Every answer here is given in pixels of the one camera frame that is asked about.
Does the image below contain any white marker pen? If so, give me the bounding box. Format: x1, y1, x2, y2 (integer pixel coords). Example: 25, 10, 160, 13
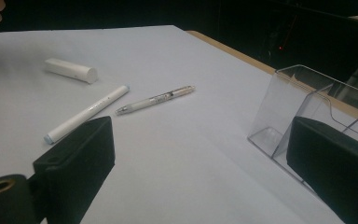
43, 84, 131, 146

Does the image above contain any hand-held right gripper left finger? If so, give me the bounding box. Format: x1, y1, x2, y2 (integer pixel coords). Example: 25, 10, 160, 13
32, 116, 117, 224

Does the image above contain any clear plastic pen holder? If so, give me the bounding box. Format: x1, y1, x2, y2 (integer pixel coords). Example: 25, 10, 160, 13
247, 63, 358, 194

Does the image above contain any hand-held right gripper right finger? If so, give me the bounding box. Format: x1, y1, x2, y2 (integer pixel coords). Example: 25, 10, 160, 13
285, 116, 358, 224

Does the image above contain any white cylinder glue stick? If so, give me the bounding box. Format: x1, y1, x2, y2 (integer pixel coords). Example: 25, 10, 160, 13
44, 57, 99, 85

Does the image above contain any white board sheet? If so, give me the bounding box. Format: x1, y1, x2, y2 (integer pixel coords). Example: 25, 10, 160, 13
0, 24, 346, 224

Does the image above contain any silver ballpoint pen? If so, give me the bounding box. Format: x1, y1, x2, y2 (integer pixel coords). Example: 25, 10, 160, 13
115, 85, 197, 117

